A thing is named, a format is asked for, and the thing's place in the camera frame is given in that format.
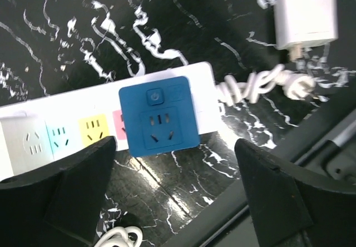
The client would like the blue cube socket adapter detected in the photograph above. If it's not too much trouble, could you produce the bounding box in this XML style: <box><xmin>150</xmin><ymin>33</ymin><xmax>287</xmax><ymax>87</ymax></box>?
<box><xmin>118</xmin><ymin>76</ymin><xmax>200</xmax><ymax>157</ymax></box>

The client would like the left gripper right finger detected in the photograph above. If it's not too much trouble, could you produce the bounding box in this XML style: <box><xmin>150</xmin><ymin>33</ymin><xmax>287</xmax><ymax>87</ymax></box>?
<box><xmin>235</xmin><ymin>139</ymin><xmax>355</xmax><ymax>246</ymax></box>

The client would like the white square socket adapter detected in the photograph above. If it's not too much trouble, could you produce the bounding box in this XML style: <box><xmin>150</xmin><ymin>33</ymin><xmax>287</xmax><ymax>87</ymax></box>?
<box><xmin>1</xmin><ymin>117</ymin><xmax>55</xmax><ymax>180</ymax></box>

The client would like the white multicolour power strip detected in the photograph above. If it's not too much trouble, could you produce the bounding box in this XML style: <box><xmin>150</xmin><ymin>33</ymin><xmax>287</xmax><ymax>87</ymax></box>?
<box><xmin>0</xmin><ymin>61</ymin><xmax>215</xmax><ymax>175</ymax></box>

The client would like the white power strip plug cord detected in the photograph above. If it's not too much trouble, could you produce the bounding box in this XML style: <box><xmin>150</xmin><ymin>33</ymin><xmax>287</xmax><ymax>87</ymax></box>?
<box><xmin>216</xmin><ymin>65</ymin><xmax>330</xmax><ymax>114</ymax></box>

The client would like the white coiled cable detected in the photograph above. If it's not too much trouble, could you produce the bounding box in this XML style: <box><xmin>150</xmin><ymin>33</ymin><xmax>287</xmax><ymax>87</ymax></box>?
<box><xmin>94</xmin><ymin>226</ymin><xmax>144</xmax><ymax>247</ymax></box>

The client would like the white charger plug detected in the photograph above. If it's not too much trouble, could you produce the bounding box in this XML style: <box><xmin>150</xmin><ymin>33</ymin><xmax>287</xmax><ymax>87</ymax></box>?
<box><xmin>274</xmin><ymin>0</ymin><xmax>338</xmax><ymax>62</ymax></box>

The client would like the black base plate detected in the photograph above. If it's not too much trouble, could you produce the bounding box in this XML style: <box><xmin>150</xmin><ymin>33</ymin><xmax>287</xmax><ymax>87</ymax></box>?
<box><xmin>167</xmin><ymin>83</ymin><xmax>355</xmax><ymax>246</ymax></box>

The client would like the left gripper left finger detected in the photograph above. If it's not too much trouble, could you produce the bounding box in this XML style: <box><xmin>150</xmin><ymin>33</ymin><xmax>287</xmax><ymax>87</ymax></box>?
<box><xmin>1</xmin><ymin>136</ymin><xmax>116</xmax><ymax>246</ymax></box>

